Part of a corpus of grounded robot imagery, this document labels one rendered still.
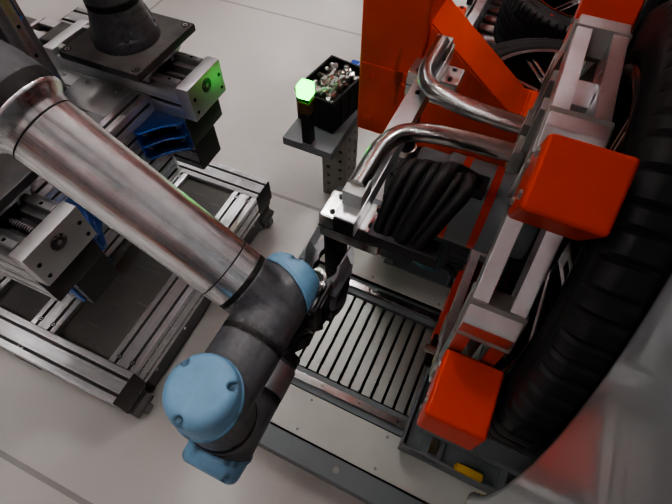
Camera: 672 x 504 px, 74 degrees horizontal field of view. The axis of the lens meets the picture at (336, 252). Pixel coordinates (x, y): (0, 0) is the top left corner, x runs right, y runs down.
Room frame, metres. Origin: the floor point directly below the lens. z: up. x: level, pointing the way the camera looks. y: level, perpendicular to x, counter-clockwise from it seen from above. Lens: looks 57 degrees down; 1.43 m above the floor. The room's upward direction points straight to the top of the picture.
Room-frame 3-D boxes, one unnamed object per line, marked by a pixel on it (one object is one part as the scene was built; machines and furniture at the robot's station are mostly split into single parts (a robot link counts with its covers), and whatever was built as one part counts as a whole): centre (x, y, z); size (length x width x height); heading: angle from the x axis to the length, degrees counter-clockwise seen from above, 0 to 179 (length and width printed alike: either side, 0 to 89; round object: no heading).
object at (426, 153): (0.47, -0.22, 0.85); 0.21 x 0.14 x 0.14; 65
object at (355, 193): (0.40, -0.13, 1.03); 0.19 x 0.18 x 0.11; 65
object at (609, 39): (0.44, -0.28, 0.85); 0.54 x 0.07 x 0.54; 155
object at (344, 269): (0.35, -0.01, 0.85); 0.09 x 0.03 x 0.06; 146
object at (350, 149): (1.24, -0.01, 0.21); 0.10 x 0.10 x 0.42; 65
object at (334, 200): (0.37, -0.03, 0.93); 0.09 x 0.05 x 0.05; 65
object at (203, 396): (0.14, 0.12, 0.95); 0.11 x 0.08 x 0.11; 154
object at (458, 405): (0.15, -0.15, 0.85); 0.09 x 0.08 x 0.07; 155
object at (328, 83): (1.19, 0.01, 0.51); 0.20 x 0.14 x 0.13; 146
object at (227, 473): (0.12, 0.13, 0.85); 0.11 x 0.08 x 0.09; 155
